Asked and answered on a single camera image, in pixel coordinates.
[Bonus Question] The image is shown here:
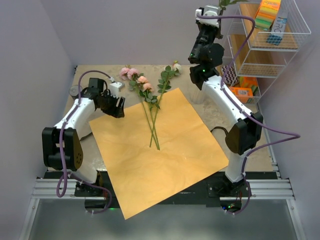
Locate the orange wrapping paper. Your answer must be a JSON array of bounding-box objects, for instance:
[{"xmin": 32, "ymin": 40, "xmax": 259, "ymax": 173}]
[{"xmin": 89, "ymin": 89, "xmax": 229, "ymax": 219}]

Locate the pale pink rose stem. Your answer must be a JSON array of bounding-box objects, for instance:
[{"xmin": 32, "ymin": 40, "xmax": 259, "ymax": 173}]
[{"xmin": 119, "ymin": 65, "xmax": 161, "ymax": 150}]

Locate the colourful sponge pack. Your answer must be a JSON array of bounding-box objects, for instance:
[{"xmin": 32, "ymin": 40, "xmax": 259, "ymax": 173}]
[{"xmin": 254, "ymin": 0, "xmax": 282, "ymax": 31}]

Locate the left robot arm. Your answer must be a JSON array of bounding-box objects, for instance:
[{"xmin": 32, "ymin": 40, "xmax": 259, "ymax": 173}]
[{"xmin": 42, "ymin": 78, "xmax": 125, "ymax": 198}]

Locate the white rose leafy stem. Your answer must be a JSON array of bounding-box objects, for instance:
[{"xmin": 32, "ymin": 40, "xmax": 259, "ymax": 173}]
[{"xmin": 153, "ymin": 60, "xmax": 182, "ymax": 131}]

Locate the peach rose stem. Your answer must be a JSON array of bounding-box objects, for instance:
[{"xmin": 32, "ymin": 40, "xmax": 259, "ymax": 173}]
[{"xmin": 135, "ymin": 74, "xmax": 160, "ymax": 150}]

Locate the white wire shelf rack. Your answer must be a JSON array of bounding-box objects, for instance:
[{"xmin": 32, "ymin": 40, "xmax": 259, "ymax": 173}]
[{"xmin": 224, "ymin": 0, "xmax": 311, "ymax": 105}]

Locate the black printed ribbon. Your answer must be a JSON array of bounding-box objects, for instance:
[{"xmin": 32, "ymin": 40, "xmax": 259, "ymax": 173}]
[{"xmin": 78, "ymin": 126, "xmax": 231, "ymax": 143}]

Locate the orange box in basket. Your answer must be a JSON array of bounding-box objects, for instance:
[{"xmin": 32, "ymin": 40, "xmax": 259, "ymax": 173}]
[{"xmin": 229, "ymin": 87, "xmax": 254, "ymax": 104}]

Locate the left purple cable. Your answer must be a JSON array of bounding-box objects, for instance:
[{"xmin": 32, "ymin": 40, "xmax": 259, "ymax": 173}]
[{"xmin": 55, "ymin": 70, "xmax": 115, "ymax": 215}]

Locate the small grey round tin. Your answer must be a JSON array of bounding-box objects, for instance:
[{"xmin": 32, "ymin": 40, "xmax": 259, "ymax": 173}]
[{"xmin": 68, "ymin": 85, "xmax": 79, "ymax": 98}]

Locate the striped wavy cloth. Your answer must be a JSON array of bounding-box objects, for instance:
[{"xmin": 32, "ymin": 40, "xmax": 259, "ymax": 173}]
[{"xmin": 221, "ymin": 65, "xmax": 239, "ymax": 85}]

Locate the white ribbed vase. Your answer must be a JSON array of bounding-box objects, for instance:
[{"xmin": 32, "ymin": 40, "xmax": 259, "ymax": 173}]
[{"xmin": 189, "ymin": 85, "xmax": 206, "ymax": 105}]

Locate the grey tall box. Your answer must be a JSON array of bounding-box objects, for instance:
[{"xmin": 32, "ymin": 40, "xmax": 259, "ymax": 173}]
[{"xmin": 269, "ymin": 10, "xmax": 289, "ymax": 39}]

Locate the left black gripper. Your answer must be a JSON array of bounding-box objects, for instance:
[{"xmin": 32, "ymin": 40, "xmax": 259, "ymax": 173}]
[{"xmin": 98, "ymin": 91, "xmax": 125, "ymax": 119}]

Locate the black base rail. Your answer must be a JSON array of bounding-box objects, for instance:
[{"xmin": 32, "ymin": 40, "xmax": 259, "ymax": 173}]
[{"xmin": 44, "ymin": 171, "xmax": 277, "ymax": 209}]

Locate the blue puzzle cube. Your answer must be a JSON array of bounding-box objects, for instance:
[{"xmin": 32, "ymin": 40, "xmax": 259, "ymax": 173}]
[{"xmin": 266, "ymin": 34, "xmax": 283, "ymax": 46}]

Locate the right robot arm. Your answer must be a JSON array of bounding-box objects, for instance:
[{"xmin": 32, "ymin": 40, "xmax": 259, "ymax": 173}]
[{"xmin": 188, "ymin": 20, "xmax": 263, "ymax": 197}]

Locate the aluminium frame rail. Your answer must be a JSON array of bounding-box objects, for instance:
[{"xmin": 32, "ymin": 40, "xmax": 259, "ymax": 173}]
[{"xmin": 18, "ymin": 154, "xmax": 307, "ymax": 240}]

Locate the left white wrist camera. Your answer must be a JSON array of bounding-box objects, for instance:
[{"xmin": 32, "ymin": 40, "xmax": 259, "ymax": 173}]
[{"xmin": 108, "ymin": 81, "xmax": 125, "ymax": 97}]

